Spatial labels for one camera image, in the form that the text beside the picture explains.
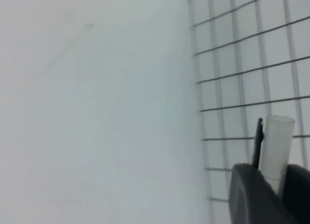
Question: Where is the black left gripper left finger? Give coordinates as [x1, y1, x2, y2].
[229, 162, 301, 224]

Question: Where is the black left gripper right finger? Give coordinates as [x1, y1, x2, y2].
[282, 163, 310, 224]

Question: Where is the translucent pen cap black clip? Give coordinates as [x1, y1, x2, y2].
[251, 115, 295, 197]

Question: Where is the white sheet with black grid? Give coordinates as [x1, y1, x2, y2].
[188, 0, 310, 224]

